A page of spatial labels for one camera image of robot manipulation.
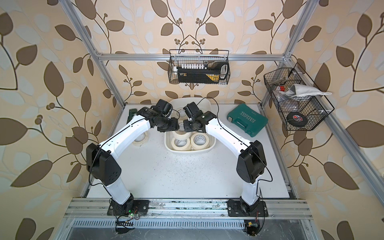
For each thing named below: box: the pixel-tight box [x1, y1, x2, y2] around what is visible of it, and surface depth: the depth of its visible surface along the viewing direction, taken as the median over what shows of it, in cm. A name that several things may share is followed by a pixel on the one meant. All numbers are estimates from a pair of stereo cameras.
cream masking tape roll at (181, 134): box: [171, 130, 192, 144], surface depth 82 cm
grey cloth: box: [278, 83, 332, 98], surface depth 63 cm
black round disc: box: [286, 112, 308, 128], surface depth 73 cm
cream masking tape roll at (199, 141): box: [190, 132, 210, 150], surface depth 93 cm
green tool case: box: [227, 103, 269, 138], surface depth 108 cm
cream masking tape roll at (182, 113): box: [176, 107, 187, 118], surface depth 69 cm
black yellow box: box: [177, 68, 221, 84], surface depth 86 cm
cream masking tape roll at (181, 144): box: [171, 137, 191, 151], surface depth 91 cm
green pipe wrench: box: [126, 108, 141, 125], surface depth 117 cm
